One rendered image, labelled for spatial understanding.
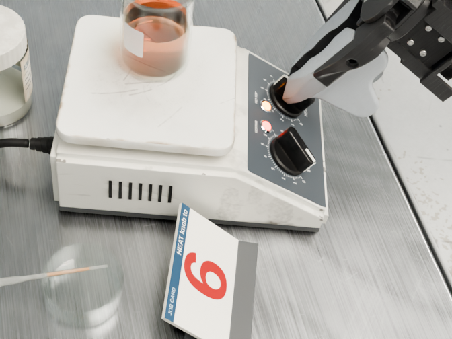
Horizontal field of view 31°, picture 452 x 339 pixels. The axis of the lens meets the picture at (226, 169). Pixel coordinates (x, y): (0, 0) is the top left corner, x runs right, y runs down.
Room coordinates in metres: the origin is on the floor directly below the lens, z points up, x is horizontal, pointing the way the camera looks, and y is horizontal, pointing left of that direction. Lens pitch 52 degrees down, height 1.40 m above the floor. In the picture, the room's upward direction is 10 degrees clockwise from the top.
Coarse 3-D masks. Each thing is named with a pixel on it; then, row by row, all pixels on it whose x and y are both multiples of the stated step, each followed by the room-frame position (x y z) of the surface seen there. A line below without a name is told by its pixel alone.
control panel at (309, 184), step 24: (264, 72) 0.45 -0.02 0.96; (264, 96) 0.43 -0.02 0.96; (264, 120) 0.40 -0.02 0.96; (288, 120) 0.42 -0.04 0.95; (312, 120) 0.43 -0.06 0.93; (264, 144) 0.38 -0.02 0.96; (312, 144) 0.41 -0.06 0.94; (264, 168) 0.36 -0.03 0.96; (312, 168) 0.38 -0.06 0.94; (312, 192) 0.36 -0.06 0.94
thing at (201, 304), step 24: (192, 216) 0.32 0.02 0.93; (192, 240) 0.30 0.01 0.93; (216, 240) 0.32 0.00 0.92; (192, 264) 0.29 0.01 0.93; (216, 264) 0.30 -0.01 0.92; (192, 288) 0.27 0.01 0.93; (216, 288) 0.28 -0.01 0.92; (192, 312) 0.25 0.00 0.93; (216, 312) 0.26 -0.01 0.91; (216, 336) 0.25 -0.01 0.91
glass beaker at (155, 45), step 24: (120, 0) 0.40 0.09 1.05; (144, 0) 0.39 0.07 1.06; (192, 0) 0.40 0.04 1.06; (120, 24) 0.40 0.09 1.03; (144, 24) 0.39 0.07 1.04; (168, 24) 0.39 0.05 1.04; (192, 24) 0.41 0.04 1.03; (120, 48) 0.40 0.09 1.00; (144, 48) 0.39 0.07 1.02; (168, 48) 0.39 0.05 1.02; (144, 72) 0.39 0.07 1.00; (168, 72) 0.39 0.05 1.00
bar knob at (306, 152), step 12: (288, 132) 0.39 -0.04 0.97; (276, 144) 0.38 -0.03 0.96; (288, 144) 0.38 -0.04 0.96; (300, 144) 0.38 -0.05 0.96; (276, 156) 0.37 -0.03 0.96; (288, 156) 0.38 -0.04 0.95; (300, 156) 0.37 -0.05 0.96; (312, 156) 0.38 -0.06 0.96; (288, 168) 0.37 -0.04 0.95; (300, 168) 0.37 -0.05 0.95
